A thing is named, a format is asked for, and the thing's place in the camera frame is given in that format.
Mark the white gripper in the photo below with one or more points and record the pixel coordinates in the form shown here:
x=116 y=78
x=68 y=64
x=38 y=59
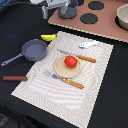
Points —
x=51 y=4

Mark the yellow toy banana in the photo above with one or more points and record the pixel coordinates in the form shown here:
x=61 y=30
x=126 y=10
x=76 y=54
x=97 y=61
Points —
x=48 y=37

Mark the white toy fish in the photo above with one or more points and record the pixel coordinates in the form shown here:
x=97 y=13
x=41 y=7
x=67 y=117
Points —
x=87 y=45

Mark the red toy tomato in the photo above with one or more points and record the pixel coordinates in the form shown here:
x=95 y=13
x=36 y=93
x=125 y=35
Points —
x=71 y=61

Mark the brown toy sausage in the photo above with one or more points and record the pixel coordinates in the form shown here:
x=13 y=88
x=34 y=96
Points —
x=15 y=78

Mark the grey toy pot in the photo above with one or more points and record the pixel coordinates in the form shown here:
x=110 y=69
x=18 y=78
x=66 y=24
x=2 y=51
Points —
x=68 y=11

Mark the grey frying pan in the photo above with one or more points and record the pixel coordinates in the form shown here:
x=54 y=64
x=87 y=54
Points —
x=33 y=50

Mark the tan round plate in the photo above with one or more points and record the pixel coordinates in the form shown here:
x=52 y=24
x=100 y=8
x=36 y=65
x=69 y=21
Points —
x=64 y=71

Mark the beige bowl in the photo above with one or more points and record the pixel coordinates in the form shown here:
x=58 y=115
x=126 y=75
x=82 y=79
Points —
x=122 y=14

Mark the beige woven placemat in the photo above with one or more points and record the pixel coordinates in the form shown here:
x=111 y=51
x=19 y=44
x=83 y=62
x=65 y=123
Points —
x=58 y=98

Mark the knife with orange handle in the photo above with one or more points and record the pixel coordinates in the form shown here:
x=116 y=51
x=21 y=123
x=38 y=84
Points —
x=79 y=56

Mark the fork with orange handle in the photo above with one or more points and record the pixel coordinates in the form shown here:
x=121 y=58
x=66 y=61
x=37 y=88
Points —
x=65 y=80

